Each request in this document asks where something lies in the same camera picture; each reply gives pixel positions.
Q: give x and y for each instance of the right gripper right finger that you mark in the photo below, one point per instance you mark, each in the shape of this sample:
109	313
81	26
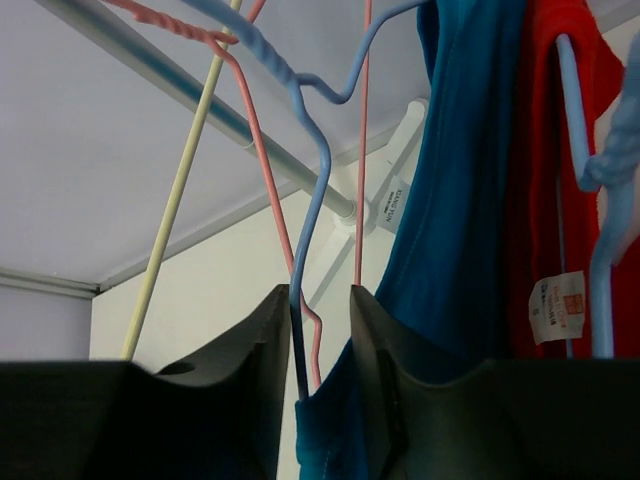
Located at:
424	418

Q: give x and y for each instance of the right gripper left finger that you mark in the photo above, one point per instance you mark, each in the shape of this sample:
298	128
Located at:
213	414

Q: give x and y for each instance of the blue t shirt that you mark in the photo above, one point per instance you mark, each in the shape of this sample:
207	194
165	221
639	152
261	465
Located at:
443	277

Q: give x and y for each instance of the pink wire hanger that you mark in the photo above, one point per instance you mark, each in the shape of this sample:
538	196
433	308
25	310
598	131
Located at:
312	325

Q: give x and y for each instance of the light blue wire hanger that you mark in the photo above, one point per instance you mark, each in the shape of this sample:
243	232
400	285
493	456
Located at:
252	38

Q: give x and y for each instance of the red t shirt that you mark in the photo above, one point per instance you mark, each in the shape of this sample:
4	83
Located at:
550	225

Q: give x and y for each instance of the cream wire hanger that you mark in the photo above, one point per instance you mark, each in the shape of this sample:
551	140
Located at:
219	42

